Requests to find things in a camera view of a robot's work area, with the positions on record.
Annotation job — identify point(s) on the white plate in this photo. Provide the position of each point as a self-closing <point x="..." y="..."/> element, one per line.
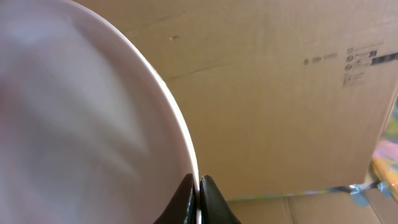
<point x="90" y="132"/>

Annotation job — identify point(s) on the brown cardboard box wall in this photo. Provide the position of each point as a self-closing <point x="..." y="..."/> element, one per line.
<point x="283" y="99"/>

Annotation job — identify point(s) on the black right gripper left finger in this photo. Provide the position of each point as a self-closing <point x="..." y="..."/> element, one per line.
<point x="182" y="208"/>

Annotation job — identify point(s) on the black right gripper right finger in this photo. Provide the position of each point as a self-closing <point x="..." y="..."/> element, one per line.
<point x="214" y="208"/>

